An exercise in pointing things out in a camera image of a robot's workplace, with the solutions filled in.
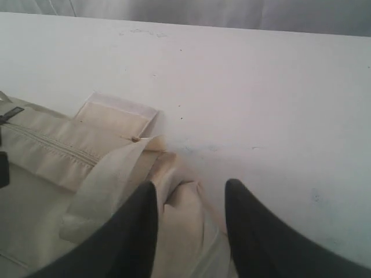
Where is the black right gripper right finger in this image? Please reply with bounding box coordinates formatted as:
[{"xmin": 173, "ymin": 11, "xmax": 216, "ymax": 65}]
[{"xmin": 225, "ymin": 179, "xmax": 370, "ymax": 277}]

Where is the cream canvas duffel bag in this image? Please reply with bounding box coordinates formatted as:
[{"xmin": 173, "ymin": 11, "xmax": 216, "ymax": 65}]
[{"xmin": 1, "ymin": 94, "xmax": 237, "ymax": 277}]

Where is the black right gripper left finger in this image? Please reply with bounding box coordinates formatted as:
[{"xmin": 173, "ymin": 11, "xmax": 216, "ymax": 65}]
[{"xmin": 31, "ymin": 181, "xmax": 158, "ymax": 277}]

